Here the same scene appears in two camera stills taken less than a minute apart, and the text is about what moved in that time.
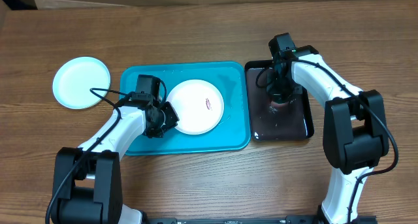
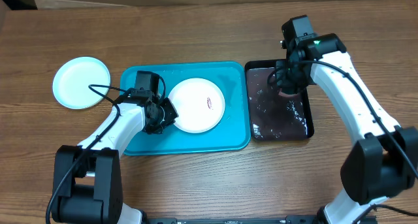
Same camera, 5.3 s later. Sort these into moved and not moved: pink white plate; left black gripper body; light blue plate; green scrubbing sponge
Moved: green scrubbing sponge
Not moved: pink white plate; left black gripper body; light blue plate
